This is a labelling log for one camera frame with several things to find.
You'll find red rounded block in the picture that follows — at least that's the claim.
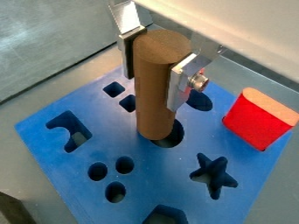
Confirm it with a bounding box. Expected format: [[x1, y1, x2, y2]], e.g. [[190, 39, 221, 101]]
[[221, 87, 299, 151]]

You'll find blue foam shape board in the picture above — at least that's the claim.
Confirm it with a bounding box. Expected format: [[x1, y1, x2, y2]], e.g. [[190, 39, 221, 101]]
[[14, 69, 289, 224]]

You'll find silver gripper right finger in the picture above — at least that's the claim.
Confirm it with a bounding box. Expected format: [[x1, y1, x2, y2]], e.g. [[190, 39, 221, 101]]
[[165, 33, 226, 112]]

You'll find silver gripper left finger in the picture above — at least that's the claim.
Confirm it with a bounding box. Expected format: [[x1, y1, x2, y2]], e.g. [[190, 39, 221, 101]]
[[108, 0, 146, 80]]

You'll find brown wooden cylinder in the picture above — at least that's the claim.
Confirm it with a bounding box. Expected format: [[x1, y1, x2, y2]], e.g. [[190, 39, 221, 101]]
[[133, 30, 190, 140]]

